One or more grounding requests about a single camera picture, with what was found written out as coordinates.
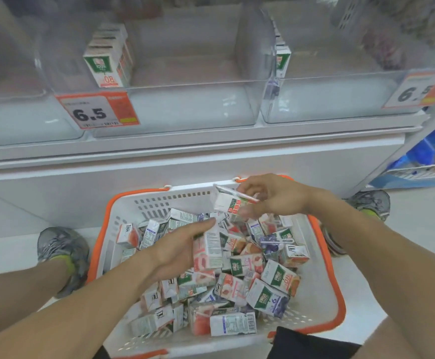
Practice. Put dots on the person's left hand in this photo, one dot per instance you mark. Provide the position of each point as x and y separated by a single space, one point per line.
172 254

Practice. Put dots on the person's right hand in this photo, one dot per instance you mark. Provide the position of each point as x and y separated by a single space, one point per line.
284 198

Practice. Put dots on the person's left thumb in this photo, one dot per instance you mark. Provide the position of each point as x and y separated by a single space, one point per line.
195 228

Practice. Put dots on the person's right thumb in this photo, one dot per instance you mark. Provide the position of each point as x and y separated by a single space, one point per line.
256 212

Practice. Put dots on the pink peach juice carton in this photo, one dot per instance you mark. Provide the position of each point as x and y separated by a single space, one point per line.
208 250

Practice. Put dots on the white green juice carton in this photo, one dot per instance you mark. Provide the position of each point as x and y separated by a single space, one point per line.
226 201

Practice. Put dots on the person's left forearm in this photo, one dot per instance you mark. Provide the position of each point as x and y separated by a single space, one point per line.
71 314

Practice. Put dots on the person's right forearm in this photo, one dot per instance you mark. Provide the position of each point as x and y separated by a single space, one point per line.
382 257

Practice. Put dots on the white store shelf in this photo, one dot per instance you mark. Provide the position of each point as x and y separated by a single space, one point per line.
202 160

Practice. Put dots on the pile of small juice cartons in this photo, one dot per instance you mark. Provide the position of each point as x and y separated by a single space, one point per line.
247 280

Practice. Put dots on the white basket with orange rim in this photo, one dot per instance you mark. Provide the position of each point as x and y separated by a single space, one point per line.
314 295

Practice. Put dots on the person's grey right shoe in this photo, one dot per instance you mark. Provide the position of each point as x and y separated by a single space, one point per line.
370 203

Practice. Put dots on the person's grey shoe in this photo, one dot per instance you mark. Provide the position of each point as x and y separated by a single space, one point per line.
370 203
62 246

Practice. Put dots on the clear plastic shelf bin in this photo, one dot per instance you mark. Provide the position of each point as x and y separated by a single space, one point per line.
333 97
187 104
11 119

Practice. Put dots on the person's grey left shoe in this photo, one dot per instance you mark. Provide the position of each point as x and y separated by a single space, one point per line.
62 246

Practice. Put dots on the person's black shorts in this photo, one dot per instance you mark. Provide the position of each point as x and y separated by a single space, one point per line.
311 345

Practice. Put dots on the orange white price tag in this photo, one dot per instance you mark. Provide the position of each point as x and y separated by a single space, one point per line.
97 110
419 91

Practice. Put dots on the row of shelved blue cartons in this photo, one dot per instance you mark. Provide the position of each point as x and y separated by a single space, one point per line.
281 57

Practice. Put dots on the blue plastic package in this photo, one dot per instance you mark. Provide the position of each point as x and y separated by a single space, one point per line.
423 160

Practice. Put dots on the person's left leg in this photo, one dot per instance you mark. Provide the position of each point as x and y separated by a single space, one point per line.
19 291

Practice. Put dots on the person's leg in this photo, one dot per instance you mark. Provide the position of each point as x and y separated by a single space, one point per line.
19 291
393 343

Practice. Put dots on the person's right leg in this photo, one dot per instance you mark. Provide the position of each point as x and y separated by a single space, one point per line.
393 343

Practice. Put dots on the row of shelved peach cartons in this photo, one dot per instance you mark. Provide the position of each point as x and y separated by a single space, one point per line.
107 59

